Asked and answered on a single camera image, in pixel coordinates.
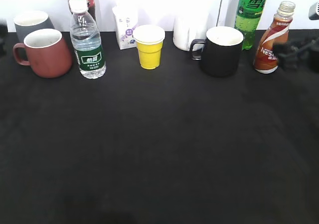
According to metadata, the grey ceramic mug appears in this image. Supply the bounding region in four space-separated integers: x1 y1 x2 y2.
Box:
13 10 54 42

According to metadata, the green sprite bottle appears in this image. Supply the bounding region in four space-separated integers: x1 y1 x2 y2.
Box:
234 0 266 50

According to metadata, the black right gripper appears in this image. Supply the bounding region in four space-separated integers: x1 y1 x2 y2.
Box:
273 1 319 72

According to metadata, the brown Nescafe coffee bottle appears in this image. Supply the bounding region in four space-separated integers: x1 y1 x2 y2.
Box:
253 1 296 74

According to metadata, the clear water bottle green label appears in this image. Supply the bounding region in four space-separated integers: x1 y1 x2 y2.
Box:
69 0 107 79

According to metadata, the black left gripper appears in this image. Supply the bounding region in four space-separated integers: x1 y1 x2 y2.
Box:
0 18 7 56

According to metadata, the black ceramic mug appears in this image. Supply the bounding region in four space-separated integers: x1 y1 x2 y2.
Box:
189 26 244 77

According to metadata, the red ceramic mug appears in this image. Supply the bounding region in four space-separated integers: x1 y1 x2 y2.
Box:
12 28 72 78

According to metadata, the white milk carton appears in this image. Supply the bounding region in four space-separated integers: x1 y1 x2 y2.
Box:
112 5 139 50

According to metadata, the white ceramic mug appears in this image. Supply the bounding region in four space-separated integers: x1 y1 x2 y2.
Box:
173 13 208 51

